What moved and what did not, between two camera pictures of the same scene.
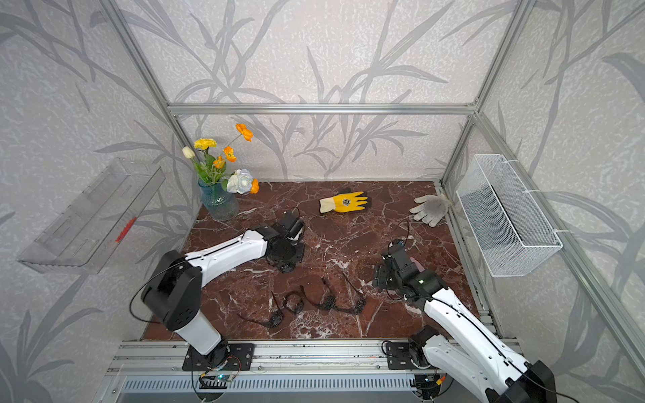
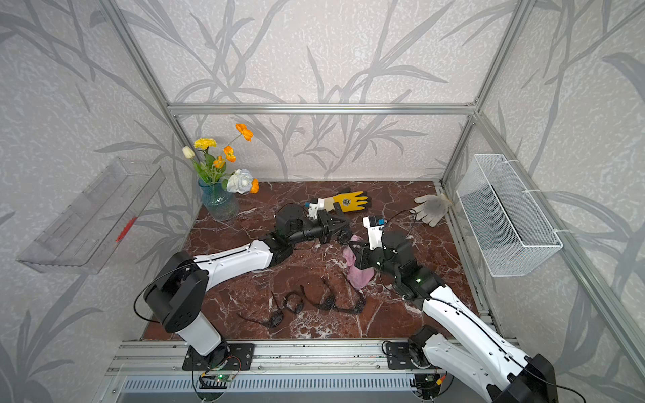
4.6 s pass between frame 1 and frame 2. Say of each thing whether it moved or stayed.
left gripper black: moved
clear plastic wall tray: stayed
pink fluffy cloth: moved
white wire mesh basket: stayed
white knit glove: stayed
